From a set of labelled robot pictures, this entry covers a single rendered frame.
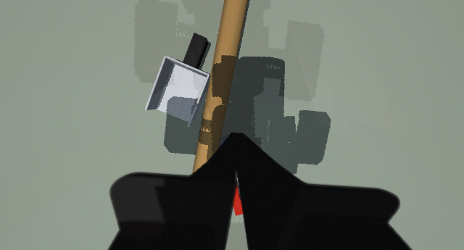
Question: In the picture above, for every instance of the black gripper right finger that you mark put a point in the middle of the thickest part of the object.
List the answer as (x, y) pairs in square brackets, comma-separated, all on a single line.
[(274, 200)]

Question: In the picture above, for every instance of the long wooden-handled scraper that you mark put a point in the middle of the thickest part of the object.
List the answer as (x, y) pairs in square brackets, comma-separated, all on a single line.
[(226, 50)]

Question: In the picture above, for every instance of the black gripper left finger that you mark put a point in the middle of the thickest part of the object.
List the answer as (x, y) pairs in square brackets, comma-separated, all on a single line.
[(204, 197)]

